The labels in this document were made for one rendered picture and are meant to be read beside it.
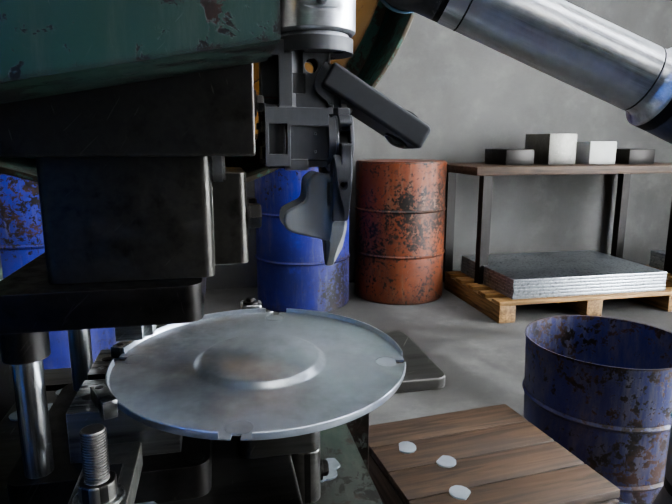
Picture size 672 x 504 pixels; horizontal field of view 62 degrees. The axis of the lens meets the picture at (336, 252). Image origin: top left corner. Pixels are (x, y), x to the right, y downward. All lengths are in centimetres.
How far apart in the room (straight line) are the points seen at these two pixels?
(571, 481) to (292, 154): 94
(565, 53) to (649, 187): 442
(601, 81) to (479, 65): 359
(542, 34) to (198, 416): 52
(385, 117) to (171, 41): 25
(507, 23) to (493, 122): 365
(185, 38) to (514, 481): 106
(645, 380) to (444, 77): 301
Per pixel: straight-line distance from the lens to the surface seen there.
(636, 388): 154
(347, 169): 51
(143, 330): 56
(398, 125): 55
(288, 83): 53
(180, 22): 35
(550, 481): 126
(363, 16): 92
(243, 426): 47
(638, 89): 73
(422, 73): 412
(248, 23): 35
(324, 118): 51
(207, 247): 48
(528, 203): 449
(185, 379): 56
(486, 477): 123
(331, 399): 51
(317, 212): 53
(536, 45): 69
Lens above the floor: 100
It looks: 11 degrees down
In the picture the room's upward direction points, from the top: straight up
